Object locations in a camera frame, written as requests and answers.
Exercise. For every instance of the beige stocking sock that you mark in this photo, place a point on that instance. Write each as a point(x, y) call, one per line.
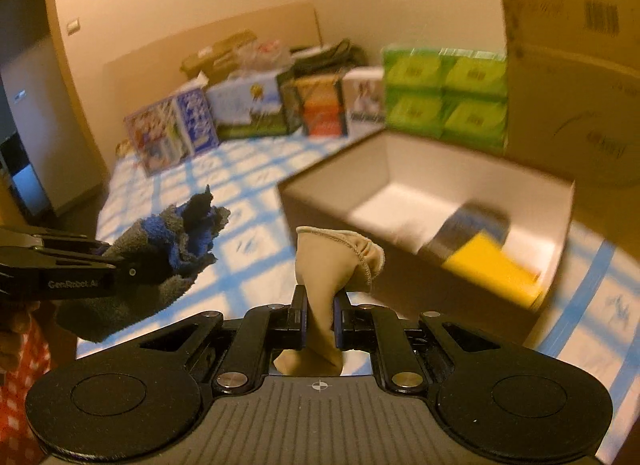
point(320, 265)

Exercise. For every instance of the green milk gift box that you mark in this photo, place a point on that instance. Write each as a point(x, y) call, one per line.
point(250, 105)

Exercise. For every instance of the brown flat cardboard box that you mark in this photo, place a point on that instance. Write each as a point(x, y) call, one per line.
point(215, 57)

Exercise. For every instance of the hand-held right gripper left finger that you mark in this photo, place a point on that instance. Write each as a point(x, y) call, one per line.
point(300, 319)

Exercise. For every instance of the white box with dog photo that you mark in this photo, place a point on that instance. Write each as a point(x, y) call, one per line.
point(363, 95)

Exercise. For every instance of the person's left hand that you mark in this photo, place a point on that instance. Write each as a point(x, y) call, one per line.
point(17, 319)

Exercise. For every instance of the red gold box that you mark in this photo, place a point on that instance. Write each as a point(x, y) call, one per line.
point(317, 90)

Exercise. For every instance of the green tissue pack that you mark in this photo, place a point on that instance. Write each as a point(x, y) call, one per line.
point(445, 95)

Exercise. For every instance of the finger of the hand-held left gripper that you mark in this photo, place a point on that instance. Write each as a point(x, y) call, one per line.
point(60, 257)
point(50, 237)

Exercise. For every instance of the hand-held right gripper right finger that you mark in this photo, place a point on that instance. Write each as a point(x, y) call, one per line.
point(339, 319)

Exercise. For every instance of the large cardboard box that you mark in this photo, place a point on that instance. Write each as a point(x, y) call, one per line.
point(575, 95)

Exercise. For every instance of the orange red box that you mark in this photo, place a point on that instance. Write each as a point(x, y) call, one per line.
point(325, 120)

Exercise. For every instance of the blue checked bed sheet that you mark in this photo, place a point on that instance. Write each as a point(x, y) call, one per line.
point(260, 180)

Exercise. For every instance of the grey and blue sock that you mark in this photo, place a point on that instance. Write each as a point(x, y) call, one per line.
point(150, 255)

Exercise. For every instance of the white wall switch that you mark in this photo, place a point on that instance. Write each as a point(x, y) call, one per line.
point(73, 25)

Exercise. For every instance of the clear plastic bag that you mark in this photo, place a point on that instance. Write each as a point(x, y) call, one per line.
point(265, 57)

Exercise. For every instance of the grey blue striped cloth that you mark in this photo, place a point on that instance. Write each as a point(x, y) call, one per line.
point(460, 235)

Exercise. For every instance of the blue white milk carton case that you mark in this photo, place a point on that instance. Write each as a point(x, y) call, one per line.
point(170, 130)

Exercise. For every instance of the red checked cloth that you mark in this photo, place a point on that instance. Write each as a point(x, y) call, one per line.
point(25, 395)

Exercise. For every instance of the black bag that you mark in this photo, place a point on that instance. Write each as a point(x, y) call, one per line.
point(330, 57)

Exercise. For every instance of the green and yellow sponge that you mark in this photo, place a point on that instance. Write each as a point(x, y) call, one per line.
point(490, 267)

